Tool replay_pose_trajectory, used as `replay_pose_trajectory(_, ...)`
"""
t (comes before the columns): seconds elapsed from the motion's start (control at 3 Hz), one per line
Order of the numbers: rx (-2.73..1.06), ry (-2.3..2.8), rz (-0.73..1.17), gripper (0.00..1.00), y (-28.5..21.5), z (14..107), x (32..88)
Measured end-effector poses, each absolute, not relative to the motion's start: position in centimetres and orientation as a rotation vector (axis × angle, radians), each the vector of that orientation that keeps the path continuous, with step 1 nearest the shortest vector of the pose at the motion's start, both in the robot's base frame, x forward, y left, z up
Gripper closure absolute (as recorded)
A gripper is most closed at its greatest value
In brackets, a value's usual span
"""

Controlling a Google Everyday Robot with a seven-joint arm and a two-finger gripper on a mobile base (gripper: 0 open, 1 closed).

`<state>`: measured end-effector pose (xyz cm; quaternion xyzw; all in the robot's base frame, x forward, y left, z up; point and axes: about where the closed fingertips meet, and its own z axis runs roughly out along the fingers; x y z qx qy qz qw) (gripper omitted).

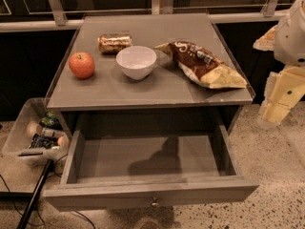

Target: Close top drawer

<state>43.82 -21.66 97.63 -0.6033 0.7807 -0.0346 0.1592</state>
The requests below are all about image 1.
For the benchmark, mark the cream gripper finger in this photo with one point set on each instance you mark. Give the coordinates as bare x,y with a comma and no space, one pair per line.
266,41
283,91

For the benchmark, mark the grey top drawer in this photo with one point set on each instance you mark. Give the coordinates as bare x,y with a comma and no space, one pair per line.
153,170

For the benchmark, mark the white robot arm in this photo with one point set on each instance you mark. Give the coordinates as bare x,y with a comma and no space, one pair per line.
286,40

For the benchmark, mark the grey drawer cabinet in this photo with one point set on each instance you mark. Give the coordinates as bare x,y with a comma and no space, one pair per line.
166,86

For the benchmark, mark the brown yellow chip bag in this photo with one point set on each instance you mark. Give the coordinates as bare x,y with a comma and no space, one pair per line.
202,66

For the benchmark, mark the white bowl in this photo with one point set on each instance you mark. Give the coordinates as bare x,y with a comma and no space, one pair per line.
136,62

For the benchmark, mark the gold soda can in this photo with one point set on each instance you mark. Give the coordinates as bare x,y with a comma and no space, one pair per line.
114,43

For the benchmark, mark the red apple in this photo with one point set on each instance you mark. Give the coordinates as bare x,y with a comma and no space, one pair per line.
81,65

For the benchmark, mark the green can in bin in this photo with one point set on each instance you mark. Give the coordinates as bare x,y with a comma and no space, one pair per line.
50,120

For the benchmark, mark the dark snack packet in bin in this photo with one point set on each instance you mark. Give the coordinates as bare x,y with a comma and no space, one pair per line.
39,141

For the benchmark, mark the clear plastic bin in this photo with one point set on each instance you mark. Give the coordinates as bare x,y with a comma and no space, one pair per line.
18,141

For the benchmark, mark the white bottle in bin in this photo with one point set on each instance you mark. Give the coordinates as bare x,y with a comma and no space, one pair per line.
34,128

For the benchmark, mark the black pole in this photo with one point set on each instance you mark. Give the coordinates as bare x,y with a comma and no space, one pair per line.
35,195

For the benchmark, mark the metal railing frame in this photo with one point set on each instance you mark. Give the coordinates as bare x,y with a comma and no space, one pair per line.
47,15

